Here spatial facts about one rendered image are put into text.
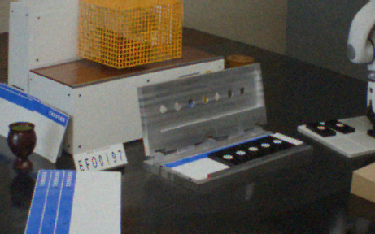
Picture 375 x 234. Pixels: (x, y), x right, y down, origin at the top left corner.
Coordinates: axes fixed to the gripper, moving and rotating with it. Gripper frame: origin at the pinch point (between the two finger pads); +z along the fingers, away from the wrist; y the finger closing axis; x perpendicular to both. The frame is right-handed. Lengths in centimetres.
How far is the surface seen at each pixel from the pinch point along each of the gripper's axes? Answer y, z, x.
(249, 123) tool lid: -40.0, -5.4, 15.0
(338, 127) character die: -9.2, -0.9, 11.6
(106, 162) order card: -86, -1, 10
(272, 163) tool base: -45.6, 2.9, -4.1
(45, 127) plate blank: -96, -9, 28
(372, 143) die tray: -6.5, 3.0, -2.3
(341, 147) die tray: -18.5, 2.7, -0.9
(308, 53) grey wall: 129, -10, 210
